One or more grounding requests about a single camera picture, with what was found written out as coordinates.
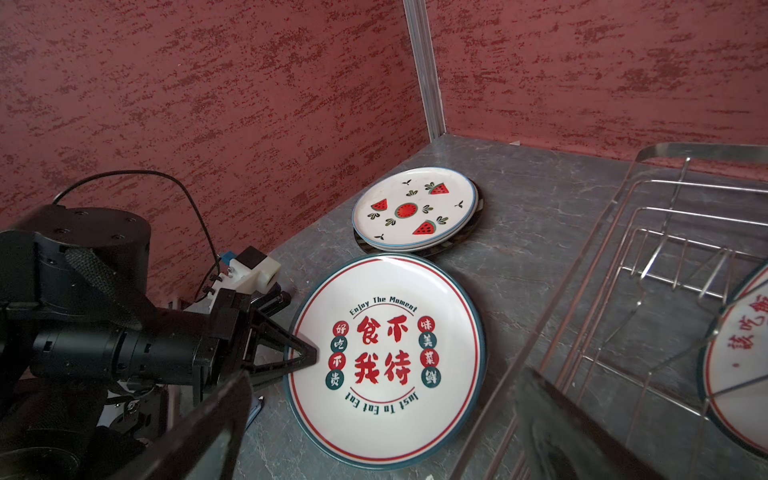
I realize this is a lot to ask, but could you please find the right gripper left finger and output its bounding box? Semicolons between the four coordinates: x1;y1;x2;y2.
112;372;253;479

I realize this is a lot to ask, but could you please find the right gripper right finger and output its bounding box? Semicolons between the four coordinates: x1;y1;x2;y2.
515;367;662;480

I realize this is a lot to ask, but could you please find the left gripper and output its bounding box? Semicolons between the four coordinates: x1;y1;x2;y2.
193;289;318;402

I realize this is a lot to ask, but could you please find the white plate red text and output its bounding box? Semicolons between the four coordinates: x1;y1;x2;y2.
284;254;487;470

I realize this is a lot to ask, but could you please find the dark striped rim plate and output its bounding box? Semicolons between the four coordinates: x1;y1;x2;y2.
352;181;484;258

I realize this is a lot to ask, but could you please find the watermelon pattern plate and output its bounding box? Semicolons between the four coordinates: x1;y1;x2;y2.
352;167;480;252

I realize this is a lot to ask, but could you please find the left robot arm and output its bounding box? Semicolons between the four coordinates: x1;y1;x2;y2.
1;198;318;479

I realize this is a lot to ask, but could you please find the small sunburst plate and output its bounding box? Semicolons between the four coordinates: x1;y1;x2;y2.
697;263;767;459

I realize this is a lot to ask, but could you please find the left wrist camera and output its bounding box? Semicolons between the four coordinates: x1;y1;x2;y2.
207;246;281;301

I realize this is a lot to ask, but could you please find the wire dish rack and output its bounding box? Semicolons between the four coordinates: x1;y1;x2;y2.
448;143;767;479

